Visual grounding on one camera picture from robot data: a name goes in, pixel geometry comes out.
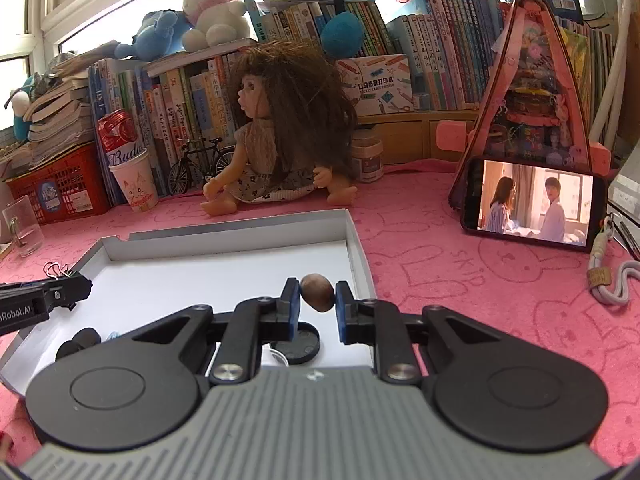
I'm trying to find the small blue white plush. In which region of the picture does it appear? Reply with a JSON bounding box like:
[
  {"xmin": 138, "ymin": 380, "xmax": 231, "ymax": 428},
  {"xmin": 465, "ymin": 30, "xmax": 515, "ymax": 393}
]
[{"xmin": 7, "ymin": 72, "xmax": 53, "ymax": 141}]

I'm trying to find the small black binder clip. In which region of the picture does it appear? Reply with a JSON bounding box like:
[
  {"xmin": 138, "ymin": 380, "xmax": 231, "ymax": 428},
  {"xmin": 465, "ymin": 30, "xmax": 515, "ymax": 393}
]
[{"xmin": 42, "ymin": 261, "xmax": 76, "ymax": 281}]

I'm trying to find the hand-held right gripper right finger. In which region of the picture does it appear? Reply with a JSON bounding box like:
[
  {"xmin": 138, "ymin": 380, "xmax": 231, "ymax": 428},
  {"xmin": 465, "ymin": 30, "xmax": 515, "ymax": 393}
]
[{"xmin": 334, "ymin": 281, "xmax": 506, "ymax": 385}]

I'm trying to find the white cat-print paper cup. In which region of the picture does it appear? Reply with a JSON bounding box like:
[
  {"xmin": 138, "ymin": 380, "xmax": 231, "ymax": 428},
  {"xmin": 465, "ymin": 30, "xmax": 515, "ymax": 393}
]
[{"xmin": 108, "ymin": 149, "xmax": 160, "ymax": 212}]

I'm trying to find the pink bunny-print cloth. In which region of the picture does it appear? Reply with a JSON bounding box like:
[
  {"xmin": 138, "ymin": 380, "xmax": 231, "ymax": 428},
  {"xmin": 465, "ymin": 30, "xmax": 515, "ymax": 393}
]
[{"xmin": 0, "ymin": 157, "xmax": 640, "ymax": 471}]

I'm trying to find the wooden drawer shelf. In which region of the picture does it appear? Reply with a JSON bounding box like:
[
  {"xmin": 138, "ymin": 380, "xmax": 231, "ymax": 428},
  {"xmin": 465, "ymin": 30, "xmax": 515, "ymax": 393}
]
[{"xmin": 352, "ymin": 110, "xmax": 481, "ymax": 166}]

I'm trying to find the big blue plush toy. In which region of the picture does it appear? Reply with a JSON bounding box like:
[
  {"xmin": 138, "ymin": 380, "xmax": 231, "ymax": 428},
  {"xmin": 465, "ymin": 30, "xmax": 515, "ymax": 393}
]
[{"xmin": 272, "ymin": 0, "xmax": 377, "ymax": 58}]

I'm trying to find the red beer can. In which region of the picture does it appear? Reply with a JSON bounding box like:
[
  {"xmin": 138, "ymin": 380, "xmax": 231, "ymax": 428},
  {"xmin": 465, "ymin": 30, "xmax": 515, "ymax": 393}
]
[{"xmin": 96, "ymin": 108, "xmax": 146, "ymax": 167}]

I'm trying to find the brown-haired doll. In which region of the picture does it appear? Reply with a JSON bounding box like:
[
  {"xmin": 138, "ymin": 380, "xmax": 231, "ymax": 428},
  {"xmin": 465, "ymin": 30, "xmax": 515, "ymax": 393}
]
[{"xmin": 201, "ymin": 41, "xmax": 360, "ymax": 217}]

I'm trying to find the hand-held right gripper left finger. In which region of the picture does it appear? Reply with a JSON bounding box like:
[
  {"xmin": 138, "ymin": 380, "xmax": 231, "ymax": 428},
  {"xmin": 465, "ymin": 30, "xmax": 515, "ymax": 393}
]
[{"xmin": 132, "ymin": 276, "xmax": 303, "ymax": 383}]

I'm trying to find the grey flat case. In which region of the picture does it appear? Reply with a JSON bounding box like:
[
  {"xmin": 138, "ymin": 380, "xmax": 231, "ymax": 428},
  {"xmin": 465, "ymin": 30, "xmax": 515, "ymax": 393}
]
[{"xmin": 607, "ymin": 160, "xmax": 640, "ymax": 221}]

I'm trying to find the black smartphone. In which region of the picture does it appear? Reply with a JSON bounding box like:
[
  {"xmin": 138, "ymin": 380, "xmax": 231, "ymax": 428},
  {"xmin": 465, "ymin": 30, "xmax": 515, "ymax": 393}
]
[{"xmin": 461, "ymin": 156, "xmax": 608, "ymax": 254}]

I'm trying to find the white plastic jar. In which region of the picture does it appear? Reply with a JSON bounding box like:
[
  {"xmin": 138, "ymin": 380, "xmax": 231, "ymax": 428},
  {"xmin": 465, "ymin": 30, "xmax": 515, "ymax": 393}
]
[{"xmin": 350, "ymin": 130, "xmax": 385, "ymax": 183}]

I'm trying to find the blue elephant plush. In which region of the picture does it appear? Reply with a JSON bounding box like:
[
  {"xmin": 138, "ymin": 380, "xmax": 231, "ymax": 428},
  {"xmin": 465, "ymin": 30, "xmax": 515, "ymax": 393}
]
[{"xmin": 114, "ymin": 7, "xmax": 196, "ymax": 61}]

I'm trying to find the large red plastic basket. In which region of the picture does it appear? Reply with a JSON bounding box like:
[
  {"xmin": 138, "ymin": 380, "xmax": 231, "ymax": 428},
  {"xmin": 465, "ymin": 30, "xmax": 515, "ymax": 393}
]
[{"xmin": 5, "ymin": 142, "xmax": 111, "ymax": 226}]

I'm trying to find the pink white bunny plush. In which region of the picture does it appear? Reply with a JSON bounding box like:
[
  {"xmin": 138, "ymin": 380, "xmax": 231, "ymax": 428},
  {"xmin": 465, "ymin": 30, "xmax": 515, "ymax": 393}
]
[{"xmin": 180, "ymin": 0, "xmax": 251, "ymax": 53}]

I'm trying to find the pink triangular phone stand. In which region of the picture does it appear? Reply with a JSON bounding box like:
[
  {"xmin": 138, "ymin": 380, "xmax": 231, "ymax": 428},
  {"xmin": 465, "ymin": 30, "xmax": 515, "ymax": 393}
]
[{"xmin": 435, "ymin": 0, "xmax": 613, "ymax": 211}]

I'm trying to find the black round lid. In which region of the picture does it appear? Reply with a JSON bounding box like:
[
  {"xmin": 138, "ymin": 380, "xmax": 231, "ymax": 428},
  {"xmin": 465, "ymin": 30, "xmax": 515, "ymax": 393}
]
[{"xmin": 272, "ymin": 322, "xmax": 321, "ymax": 365}]

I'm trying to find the white cardboard box tray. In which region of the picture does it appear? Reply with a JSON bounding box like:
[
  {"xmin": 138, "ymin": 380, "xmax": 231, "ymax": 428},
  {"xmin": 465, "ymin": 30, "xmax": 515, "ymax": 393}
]
[{"xmin": 0, "ymin": 208, "xmax": 378, "ymax": 396}]

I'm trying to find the row of books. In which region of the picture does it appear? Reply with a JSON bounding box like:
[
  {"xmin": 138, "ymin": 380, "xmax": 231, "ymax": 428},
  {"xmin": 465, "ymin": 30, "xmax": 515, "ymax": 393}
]
[{"xmin": 87, "ymin": 0, "xmax": 621, "ymax": 201}]

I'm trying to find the black toy bicycle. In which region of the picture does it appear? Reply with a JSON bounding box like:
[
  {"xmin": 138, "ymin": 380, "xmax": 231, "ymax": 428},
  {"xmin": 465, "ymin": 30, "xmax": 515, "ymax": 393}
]
[{"xmin": 167, "ymin": 137, "xmax": 238, "ymax": 196}]

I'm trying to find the white window frame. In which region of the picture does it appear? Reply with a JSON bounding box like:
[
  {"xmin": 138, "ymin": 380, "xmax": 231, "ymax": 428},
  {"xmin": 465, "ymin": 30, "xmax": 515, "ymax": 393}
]
[{"xmin": 0, "ymin": 0, "xmax": 196, "ymax": 66}]

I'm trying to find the white pipe frame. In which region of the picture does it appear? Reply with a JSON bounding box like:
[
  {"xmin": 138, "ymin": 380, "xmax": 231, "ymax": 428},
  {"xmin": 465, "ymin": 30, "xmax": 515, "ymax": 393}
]
[{"xmin": 592, "ymin": 0, "xmax": 640, "ymax": 136}]

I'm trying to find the white printed cardboard box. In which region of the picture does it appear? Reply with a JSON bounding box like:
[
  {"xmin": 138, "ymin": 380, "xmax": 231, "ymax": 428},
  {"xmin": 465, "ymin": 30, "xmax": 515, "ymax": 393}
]
[{"xmin": 336, "ymin": 54, "xmax": 414, "ymax": 116}]

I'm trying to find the black pen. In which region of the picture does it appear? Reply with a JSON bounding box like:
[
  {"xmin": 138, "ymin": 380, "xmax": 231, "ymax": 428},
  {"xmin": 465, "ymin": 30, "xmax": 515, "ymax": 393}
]
[{"xmin": 612, "ymin": 212, "xmax": 640, "ymax": 261}]

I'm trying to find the grey lanyard strap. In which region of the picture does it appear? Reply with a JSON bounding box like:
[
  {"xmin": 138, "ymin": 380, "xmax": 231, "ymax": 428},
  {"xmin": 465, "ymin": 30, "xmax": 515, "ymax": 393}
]
[{"xmin": 587, "ymin": 215, "xmax": 640, "ymax": 306}]

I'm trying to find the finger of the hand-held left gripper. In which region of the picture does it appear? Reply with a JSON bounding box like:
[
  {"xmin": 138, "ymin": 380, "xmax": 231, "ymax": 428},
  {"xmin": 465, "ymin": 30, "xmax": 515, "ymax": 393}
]
[{"xmin": 47, "ymin": 275, "xmax": 93, "ymax": 311}]

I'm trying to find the brown hazelnut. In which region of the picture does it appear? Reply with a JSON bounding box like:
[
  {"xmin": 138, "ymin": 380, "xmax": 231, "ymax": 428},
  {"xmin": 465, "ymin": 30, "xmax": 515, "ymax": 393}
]
[{"xmin": 300, "ymin": 273, "xmax": 334, "ymax": 311}]

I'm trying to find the clear glass cup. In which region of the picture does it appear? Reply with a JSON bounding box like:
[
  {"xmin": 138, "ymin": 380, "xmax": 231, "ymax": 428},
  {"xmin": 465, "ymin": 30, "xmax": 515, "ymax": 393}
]
[{"xmin": 1, "ymin": 196, "xmax": 45, "ymax": 259}]

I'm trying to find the stack of lying books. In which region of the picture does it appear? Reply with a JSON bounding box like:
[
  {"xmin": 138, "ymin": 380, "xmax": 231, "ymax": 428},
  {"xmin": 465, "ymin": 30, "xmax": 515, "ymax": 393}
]
[{"xmin": 20, "ymin": 55, "xmax": 98, "ymax": 166}]

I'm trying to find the black round puck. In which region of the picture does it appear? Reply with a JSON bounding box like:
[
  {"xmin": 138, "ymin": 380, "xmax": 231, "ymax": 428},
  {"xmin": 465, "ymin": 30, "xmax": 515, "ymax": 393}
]
[{"xmin": 55, "ymin": 327, "xmax": 103, "ymax": 361}]

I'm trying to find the white shelf board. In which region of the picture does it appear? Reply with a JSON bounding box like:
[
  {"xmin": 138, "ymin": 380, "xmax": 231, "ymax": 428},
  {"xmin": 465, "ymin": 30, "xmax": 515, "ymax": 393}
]
[{"xmin": 145, "ymin": 37, "xmax": 258, "ymax": 78}]

